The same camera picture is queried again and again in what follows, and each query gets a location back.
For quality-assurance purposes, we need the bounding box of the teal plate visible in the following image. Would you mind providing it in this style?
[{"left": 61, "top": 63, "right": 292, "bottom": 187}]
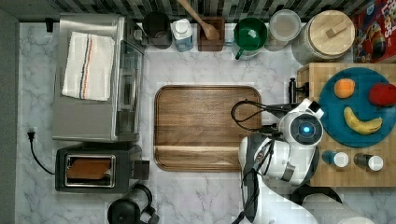
[{"left": 318, "top": 67, "right": 396, "bottom": 147}]

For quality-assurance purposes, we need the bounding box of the clear jar with plastic lid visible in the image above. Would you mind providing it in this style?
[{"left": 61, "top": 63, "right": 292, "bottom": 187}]
[{"left": 264, "top": 9, "right": 302, "bottom": 51}]

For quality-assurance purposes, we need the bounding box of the red cereal box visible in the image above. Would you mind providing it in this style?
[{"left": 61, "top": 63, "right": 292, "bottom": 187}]
[{"left": 352, "top": 0, "right": 396, "bottom": 63}]

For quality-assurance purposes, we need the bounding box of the dark pan with handle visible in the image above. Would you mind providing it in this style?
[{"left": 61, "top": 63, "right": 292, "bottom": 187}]
[{"left": 141, "top": 11, "right": 173, "bottom": 49}]

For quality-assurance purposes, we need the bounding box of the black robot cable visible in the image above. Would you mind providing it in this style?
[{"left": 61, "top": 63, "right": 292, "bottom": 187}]
[{"left": 230, "top": 99, "right": 300, "bottom": 224}]

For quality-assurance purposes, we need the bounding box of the black toaster power cord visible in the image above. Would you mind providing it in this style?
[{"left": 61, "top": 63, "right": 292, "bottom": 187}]
[{"left": 26, "top": 130, "right": 57, "bottom": 175}]

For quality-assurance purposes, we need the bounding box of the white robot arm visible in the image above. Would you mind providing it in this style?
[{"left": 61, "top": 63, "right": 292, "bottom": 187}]
[{"left": 232, "top": 99, "right": 324, "bottom": 224}]

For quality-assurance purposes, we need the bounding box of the brown toast slice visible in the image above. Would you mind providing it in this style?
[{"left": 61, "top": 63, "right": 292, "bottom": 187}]
[{"left": 66, "top": 158, "right": 111, "bottom": 180}]

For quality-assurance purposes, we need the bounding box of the white paper towel roll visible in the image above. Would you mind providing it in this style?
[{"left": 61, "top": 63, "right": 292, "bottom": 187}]
[{"left": 303, "top": 193, "right": 375, "bottom": 224}]

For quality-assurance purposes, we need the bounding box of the wooden cutting board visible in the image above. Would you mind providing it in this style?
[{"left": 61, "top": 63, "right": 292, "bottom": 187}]
[{"left": 154, "top": 85, "right": 262, "bottom": 172}]

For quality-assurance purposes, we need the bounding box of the wooden spoon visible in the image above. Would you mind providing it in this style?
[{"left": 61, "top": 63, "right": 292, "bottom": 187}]
[{"left": 177, "top": 0, "right": 219, "bottom": 40}]

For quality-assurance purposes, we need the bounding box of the red apple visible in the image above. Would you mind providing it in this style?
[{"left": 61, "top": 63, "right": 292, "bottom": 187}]
[{"left": 368, "top": 83, "right": 396, "bottom": 106}]

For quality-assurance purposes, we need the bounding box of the blue shaker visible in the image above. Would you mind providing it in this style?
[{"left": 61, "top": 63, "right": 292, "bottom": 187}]
[{"left": 322, "top": 150, "right": 349, "bottom": 168}]

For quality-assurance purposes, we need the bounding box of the yellow banana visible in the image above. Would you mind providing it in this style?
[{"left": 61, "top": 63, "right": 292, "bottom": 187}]
[{"left": 344, "top": 106, "right": 383, "bottom": 135}]

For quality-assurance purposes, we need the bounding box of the orange fruit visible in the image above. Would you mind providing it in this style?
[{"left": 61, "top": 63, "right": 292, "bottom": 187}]
[{"left": 333, "top": 78, "right": 355, "bottom": 99}]

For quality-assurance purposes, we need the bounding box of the glass jar with wooden lid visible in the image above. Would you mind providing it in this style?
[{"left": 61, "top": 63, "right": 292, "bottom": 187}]
[{"left": 291, "top": 10, "right": 355, "bottom": 64}]

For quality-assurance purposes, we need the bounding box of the brown utensil holder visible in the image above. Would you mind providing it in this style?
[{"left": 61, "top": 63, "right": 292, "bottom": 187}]
[{"left": 197, "top": 17, "right": 225, "bottom": 51}]

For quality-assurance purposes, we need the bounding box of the green mug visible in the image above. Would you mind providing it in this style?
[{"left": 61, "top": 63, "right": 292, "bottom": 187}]
[{"left": 233, "top": 18, "right": 267, "bottom": 44}]

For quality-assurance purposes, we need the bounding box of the white striped dish towel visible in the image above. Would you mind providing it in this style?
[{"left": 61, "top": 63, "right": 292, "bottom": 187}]
[{"left": 62, "top": 32, "right": 115, "bottom": 102}]

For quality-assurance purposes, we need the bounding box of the grey shaker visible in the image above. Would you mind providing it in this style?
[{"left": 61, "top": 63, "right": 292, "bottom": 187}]
[{"left": 354, "top": 153, "right": 384, "bottom": 172}]

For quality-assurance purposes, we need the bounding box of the black paper towel holder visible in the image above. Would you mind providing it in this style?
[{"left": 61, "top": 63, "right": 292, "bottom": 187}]
[{"left": 290, "top": 184, "right": 342, "bottom": 205}]

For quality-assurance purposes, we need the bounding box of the black two-slot toaster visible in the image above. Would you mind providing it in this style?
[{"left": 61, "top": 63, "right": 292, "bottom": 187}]
[{"left": 55, "top": 142, "right": 149, "bottom": 193}]

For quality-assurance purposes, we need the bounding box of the stainless steel toaster oven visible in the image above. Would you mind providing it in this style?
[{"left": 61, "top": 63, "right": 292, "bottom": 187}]
[{"left": 52, "top": 14, "right": 144, "bottom": 142}]

